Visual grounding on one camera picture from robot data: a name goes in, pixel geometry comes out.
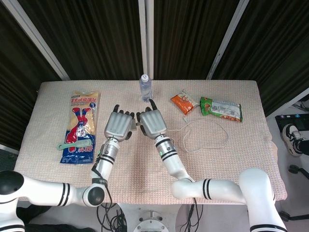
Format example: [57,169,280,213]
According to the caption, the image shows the orange snack packet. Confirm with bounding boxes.
[170,89,200,116]

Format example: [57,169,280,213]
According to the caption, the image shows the aluminium frame post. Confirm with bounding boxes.
[138,0,155,80]
[207,0,253,80]
[1,0,71,81]

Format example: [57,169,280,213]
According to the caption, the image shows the black fabric item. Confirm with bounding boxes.
[16,204,50,232]

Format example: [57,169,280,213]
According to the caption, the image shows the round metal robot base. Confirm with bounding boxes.
[133,210,169,232]

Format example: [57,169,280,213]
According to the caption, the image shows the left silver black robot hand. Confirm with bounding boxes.
[103,104,136,142]

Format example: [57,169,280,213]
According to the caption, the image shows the pink waffle table cloth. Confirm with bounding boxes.
[14,80,288,206]

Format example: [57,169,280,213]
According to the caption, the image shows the clear plastic water bottle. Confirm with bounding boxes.
[139,74,154,103]

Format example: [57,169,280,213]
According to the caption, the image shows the black right hand cable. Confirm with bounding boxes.
[189,197,201,232]

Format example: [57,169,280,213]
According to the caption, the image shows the black white sneaker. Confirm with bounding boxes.
[282,124,306,158]

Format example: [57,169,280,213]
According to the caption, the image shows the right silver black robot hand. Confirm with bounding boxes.
[136,98,168,140]

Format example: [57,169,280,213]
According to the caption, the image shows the light green plastic comb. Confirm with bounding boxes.
[56,140,95,152]

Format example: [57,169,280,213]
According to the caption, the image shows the black left hand cable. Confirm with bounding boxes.
[91,156,113,209]

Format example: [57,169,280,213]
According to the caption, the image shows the white USB cable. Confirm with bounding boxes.
[166,116,230,153]

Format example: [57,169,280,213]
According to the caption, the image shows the black cable bundle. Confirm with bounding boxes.
[96,203,127,232]
[181,204,205,232]

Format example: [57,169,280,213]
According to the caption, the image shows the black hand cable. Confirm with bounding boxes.
[91,156,113,209]
[189,197,201,232]

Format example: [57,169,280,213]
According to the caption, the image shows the black pleated curtain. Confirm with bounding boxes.
[18,0,143,81]
[154,0,240,80]
[212,0,309,117]
[0,4,61,147]

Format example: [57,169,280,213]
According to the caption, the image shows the green snack packet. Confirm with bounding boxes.
[199,96,243,123]

